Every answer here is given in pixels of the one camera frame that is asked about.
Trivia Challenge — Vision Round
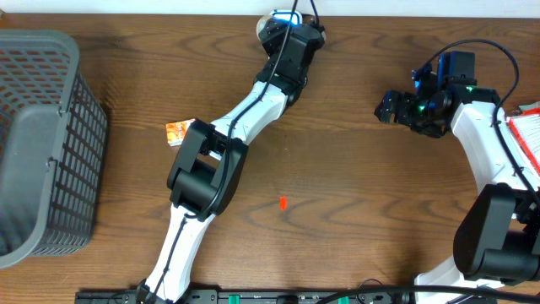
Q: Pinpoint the small red plastic fragment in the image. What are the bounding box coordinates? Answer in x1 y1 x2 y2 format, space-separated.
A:
279 196 288 210

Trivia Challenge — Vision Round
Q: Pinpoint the white barcode scanner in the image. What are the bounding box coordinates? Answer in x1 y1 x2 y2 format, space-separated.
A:
270 9 303 25

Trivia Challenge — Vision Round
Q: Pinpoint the orange snack box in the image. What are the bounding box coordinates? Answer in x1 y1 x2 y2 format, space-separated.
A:
165 119 194 147

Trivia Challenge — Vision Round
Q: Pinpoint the red dustpan brush package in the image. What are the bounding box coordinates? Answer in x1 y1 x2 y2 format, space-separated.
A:
507 101 539 173

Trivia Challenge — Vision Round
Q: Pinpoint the grey plastic mesh basket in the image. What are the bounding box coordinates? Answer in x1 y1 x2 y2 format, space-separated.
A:
1 30 108 269

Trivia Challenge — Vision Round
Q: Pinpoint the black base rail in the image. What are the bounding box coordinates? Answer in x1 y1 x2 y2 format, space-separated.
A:
75 288 499 304

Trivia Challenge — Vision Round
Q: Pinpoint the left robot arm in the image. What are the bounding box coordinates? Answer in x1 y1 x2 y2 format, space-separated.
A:
136 16 326 303

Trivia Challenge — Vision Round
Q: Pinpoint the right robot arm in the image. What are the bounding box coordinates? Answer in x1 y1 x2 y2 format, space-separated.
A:
375 51 539 289

